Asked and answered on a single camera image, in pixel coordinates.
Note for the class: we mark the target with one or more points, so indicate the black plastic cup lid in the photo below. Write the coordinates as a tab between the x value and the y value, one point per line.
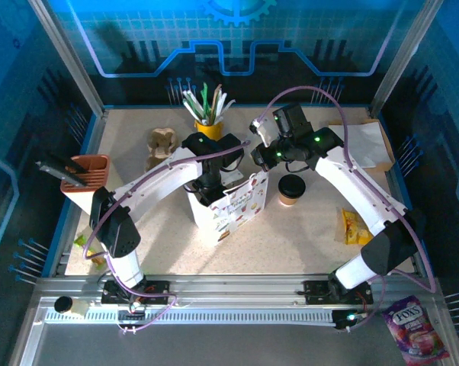
291	187

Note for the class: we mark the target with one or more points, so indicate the white printed paper bag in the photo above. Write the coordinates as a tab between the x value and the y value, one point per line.
233	221

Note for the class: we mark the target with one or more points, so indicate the white paper napkins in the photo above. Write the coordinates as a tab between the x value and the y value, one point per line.
363	141

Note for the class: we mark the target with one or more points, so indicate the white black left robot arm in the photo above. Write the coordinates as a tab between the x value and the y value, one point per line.
157	179

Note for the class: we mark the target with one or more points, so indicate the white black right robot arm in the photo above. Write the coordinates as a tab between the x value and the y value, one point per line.
351	190

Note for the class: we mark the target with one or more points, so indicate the beige pulp cup carrier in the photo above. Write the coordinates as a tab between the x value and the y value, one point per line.
161	141

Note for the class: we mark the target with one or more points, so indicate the green wrapped straw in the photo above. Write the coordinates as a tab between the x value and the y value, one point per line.
205	101
197	105

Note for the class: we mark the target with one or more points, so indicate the brown wrapped straw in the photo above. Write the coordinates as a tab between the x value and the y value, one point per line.
216	101

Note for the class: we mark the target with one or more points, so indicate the brown cardboard napkin box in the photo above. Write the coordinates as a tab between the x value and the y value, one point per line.
386	166

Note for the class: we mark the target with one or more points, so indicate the yellow snack packet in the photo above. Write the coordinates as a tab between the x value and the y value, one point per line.
353	228

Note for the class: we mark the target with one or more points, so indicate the orange slotted holder box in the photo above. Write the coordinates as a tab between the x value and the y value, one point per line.
92	167

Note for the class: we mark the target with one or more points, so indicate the black thin stick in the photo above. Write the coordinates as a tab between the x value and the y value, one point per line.
67	162

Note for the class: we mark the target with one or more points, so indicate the green snack packet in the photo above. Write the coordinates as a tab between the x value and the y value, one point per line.
81	241

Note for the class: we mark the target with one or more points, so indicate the black flat tool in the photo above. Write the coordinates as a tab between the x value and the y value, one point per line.
54	171

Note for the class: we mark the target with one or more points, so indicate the small black-capped white bottle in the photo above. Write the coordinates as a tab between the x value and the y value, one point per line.
63	304

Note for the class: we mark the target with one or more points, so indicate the purple candy bag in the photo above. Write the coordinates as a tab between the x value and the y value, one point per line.
412	331

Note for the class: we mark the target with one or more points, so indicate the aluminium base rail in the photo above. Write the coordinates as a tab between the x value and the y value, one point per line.
233	289

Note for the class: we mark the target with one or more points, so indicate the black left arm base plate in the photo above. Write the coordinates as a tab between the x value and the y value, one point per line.
157	293

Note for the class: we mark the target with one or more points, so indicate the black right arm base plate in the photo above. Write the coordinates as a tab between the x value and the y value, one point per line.
313	293

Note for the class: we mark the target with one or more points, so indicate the aluminium frame post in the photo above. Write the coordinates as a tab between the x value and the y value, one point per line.
403	57
70	57

